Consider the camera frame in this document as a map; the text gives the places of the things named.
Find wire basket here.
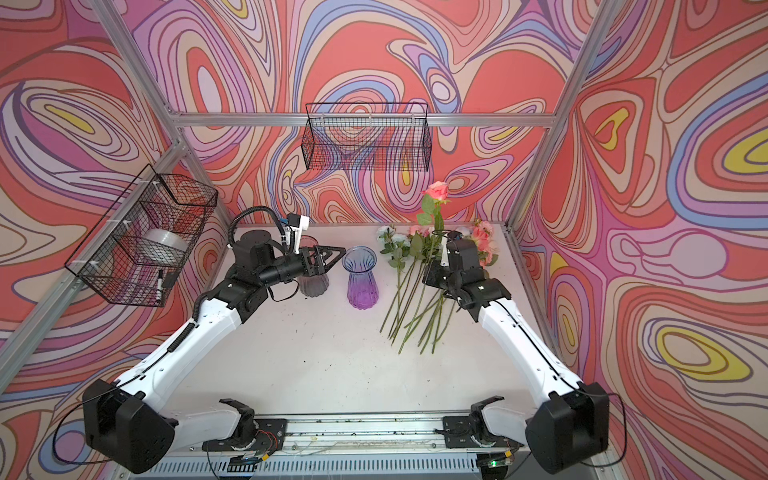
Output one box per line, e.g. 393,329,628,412
301,101,432,172
64,166,218,307

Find pink rose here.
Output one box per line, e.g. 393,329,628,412
413,181,449,260

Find red grey glass vase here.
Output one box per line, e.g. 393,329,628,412
298,235,329,298

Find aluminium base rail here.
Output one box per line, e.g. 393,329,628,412
143,411,550,479

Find back wire basket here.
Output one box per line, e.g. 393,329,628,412
301,101,432,172

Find blue purple glass vase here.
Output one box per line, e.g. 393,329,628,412
342,246,379,310

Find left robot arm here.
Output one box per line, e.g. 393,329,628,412
82,206,346,474

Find bunch of artificial flowers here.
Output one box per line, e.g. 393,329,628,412
375,217,499,355

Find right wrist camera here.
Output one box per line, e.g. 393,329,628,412
440,237,449,267

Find black marker pen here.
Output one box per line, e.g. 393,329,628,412
155,269,164,305

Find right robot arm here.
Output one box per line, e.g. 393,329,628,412
423,231,611,474

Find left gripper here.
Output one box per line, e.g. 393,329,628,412
255,247,345,291

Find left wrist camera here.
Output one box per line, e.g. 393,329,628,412
286,213,310,254

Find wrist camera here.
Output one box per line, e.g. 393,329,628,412
440,237,449,267
286,213,310,254

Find silver tape roll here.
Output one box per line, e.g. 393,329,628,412
143,228,188,252

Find left wire basket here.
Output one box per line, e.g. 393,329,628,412
64,166,218,307

